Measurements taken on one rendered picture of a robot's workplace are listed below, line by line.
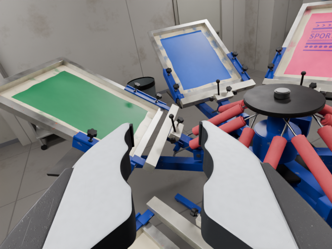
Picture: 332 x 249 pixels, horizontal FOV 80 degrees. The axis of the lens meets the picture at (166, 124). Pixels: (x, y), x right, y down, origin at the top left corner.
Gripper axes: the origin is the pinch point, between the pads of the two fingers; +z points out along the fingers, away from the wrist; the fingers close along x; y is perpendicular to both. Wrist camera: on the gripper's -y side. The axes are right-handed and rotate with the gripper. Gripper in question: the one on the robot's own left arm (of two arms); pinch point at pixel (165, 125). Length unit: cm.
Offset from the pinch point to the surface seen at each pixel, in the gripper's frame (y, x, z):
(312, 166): 44, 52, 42
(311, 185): 58, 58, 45
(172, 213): 64, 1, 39
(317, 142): 144, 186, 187
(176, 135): 52, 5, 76
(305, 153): 41, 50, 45
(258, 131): 47, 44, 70
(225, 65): 38, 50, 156
